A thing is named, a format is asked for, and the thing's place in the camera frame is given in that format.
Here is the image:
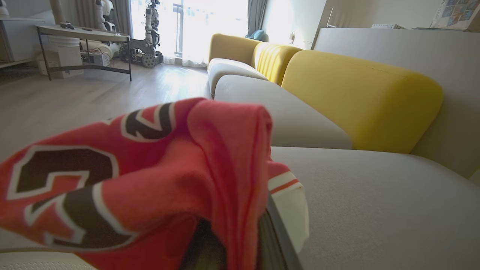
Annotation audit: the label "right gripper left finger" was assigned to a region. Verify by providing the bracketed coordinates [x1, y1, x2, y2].
[180, 219, 228, 270]

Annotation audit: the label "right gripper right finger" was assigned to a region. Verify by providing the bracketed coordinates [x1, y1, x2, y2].
[259, 195, 303, 270]

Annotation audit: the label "red basketball jersey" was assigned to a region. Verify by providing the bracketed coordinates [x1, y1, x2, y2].
[0, 97, 310, 270]

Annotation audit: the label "large grey sofa seat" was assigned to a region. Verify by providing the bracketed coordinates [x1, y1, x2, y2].
[270, 146, 480, 270]

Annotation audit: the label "large smooth yellow sofa backrest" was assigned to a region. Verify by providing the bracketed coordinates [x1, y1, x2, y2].
[281, 50, 444, 153]

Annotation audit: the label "light grey sofa seat module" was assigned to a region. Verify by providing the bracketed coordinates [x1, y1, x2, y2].
[207, 58, 269, 99]

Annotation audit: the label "ribbed yellow sofa backrest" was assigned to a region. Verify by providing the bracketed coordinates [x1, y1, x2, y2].
[252, 42, 303, 86]

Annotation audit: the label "small smooth yellow sofa backrest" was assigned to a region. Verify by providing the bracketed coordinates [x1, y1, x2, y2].
[208, 33, 262, 68]

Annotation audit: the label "dark humanoid robot tracked base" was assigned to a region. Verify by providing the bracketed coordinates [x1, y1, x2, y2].
[119, 0, 164, 69]

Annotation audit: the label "teal cushion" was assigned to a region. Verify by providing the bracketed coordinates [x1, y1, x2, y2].
[246, 30, 269, 42]

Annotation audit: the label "grey pleated curtain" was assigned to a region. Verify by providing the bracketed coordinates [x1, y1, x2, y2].
[247, 0, 268, 36]
[74, 0, 132, 37]

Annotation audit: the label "white cardboard box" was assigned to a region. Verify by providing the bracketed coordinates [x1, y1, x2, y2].
[37, 47, 84, 79]

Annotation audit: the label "grey table black metal legs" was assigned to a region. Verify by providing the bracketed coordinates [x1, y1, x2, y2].
[36, 25, 132, 81]

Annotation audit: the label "white humanoid robot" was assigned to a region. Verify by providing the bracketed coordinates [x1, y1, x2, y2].
[94, 0, 117, 32]

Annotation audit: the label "colourful printed poster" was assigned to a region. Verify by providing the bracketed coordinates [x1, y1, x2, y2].
[430, 0, 480, 30]

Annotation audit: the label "white device with cables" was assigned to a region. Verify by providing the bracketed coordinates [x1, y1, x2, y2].
[81, 49, 111, 67]

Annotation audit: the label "white low wall cabinet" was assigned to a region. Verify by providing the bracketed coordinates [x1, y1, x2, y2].
[0, 17, 54, 69]

